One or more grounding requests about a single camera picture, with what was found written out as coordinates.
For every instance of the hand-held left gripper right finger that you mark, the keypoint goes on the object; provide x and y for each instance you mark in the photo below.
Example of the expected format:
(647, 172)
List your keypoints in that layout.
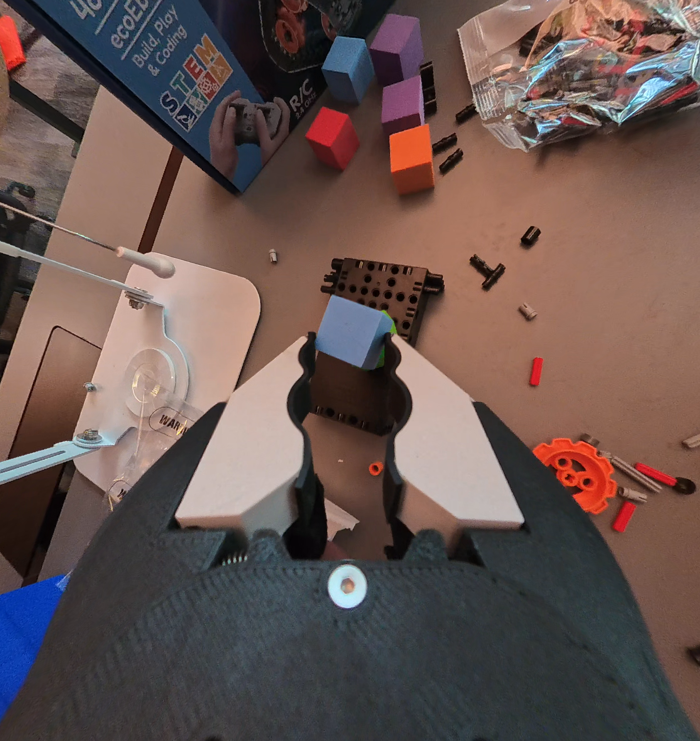
(460, 463)

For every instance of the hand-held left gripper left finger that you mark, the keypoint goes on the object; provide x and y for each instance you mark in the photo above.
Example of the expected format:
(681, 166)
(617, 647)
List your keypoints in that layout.
(240, 463)

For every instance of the green foam cube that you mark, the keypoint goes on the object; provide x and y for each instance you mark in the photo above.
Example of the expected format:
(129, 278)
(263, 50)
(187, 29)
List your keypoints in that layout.
(386, 347)

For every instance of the light blue foam cube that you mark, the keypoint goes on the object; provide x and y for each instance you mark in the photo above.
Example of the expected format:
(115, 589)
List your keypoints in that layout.
(350, 334)

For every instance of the orange foam cube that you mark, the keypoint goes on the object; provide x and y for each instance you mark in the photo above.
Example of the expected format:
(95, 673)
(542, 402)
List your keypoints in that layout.
(411, 160)

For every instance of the red foam cube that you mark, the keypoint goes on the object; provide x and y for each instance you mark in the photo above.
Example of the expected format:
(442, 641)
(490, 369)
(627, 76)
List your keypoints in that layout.
(332, 139)

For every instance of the purple foam cube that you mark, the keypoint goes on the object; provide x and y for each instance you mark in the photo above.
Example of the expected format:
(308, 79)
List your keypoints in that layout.
(403, 107)
(396, 46)

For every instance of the grey desk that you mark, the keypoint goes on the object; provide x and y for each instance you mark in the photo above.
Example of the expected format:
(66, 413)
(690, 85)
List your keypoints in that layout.
(628, 290)

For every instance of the clear empty plastic bag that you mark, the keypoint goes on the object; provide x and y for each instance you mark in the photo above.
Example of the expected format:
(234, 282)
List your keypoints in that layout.
(153, 405)

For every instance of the orange plastic gear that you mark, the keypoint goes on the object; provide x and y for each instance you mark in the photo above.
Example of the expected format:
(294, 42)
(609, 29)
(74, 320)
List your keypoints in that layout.
(572, 472)

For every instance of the red short pin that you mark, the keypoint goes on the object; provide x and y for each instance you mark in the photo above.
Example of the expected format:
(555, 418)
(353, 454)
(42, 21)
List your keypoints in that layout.
(536, 371)
(624, 515)

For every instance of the white book stand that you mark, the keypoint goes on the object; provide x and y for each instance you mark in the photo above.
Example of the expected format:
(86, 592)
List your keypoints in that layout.
(211, 313)

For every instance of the grey short pin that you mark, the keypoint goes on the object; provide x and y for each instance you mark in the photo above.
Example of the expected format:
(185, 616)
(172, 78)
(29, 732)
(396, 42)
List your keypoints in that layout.
(527, 310)

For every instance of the grey axle rod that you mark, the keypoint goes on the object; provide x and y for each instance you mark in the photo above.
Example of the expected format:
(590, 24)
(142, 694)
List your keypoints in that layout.
(634, 472)

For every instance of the black T connector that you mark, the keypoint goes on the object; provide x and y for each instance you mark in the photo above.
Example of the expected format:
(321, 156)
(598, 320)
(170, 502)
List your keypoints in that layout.
(486, 270)

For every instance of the black short pin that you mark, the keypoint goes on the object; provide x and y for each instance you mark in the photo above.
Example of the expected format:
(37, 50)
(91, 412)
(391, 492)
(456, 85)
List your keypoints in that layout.
(465, 112)
(451, 161)
(445, 142)
(531, 236)

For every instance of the blue plastic bin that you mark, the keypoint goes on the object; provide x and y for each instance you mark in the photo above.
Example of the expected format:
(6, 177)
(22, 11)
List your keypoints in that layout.
(14, 660)

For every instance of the blue robot kit box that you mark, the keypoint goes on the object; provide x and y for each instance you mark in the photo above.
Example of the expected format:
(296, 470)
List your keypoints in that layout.
(153, 70)

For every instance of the silver plastic parts bag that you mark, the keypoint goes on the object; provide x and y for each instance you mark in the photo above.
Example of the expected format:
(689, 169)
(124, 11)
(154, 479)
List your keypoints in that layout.
(593, 70)

